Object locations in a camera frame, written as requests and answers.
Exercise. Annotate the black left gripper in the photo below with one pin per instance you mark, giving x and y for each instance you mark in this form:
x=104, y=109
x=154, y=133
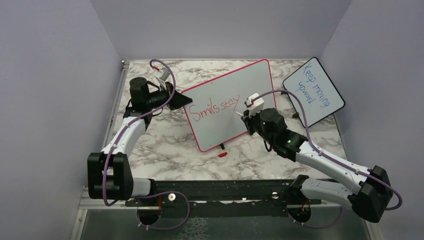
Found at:
x=178, y=100

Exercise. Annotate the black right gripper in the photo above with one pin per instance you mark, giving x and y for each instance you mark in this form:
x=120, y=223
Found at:
x=248, y=120

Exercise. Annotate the pink framed whiteboard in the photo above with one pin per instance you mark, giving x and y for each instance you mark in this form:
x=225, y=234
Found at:
x=212, y=114

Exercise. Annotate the red marker cap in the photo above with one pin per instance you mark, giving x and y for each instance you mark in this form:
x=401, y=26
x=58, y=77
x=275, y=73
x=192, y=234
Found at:
x=223, y=154

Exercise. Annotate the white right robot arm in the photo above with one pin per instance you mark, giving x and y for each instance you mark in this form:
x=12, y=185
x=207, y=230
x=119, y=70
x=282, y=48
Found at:
x=365, y=190

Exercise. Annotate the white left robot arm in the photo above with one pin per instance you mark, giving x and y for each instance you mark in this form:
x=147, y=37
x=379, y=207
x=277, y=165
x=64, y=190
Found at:
x=109, y=173

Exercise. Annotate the black framed written whiteboard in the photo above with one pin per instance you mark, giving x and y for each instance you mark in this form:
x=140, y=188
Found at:
x=318, y=96

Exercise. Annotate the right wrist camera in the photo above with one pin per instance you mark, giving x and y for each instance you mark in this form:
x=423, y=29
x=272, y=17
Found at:
x=254, y=104

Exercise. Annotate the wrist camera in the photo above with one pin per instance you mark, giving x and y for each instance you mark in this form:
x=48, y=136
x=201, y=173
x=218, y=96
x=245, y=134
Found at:
x=254, y=104
x=162, y=77

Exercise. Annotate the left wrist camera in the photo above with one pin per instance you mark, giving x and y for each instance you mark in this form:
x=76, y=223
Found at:
x=162, y=77

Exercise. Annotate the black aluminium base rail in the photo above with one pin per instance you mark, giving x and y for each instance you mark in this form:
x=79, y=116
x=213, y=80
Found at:
x=219, y=210

